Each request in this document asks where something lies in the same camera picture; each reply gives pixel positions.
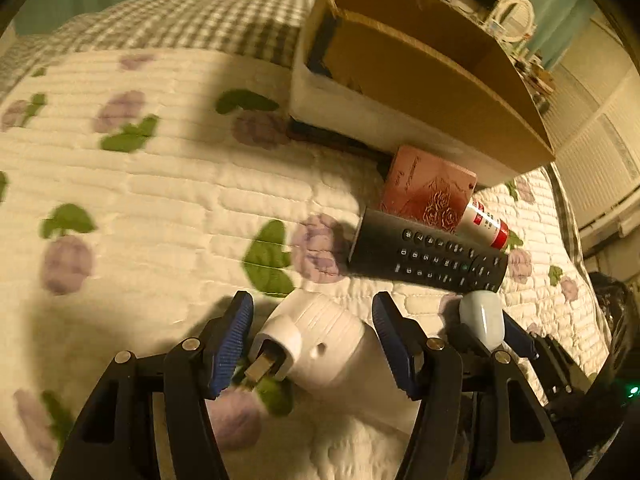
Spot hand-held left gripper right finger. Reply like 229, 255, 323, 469
372, 291, 572, 480

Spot teal curtain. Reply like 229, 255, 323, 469
517, 0, 603, 73

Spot cardboard box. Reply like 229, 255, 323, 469
289, 0, 557, 192

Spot white bottle with red cap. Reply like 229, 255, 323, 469
454, 199, 511, 251

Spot small items on dresser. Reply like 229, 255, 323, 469
512, 52, 557, 113

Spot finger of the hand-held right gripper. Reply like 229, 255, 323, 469
501, 310, 576, 401
441, 324, 493, 361

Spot black remote control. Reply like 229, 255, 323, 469
347, 207, 509, 294

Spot white floral quilt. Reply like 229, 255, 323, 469
0, 49, 615, 480

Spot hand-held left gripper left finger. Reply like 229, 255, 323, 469
52, 290, 255, 480

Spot white round vanity mirror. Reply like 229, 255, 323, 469
491, 0, 537, 45

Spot white wardrobe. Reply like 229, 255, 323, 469
542, 22, 640, 261

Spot pink rose print box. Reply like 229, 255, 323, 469
378, 145, 478, 235

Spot white power adapter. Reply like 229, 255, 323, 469
244, 291, 382, 395

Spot white earbuds case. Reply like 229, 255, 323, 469
458, 290, 507, 352

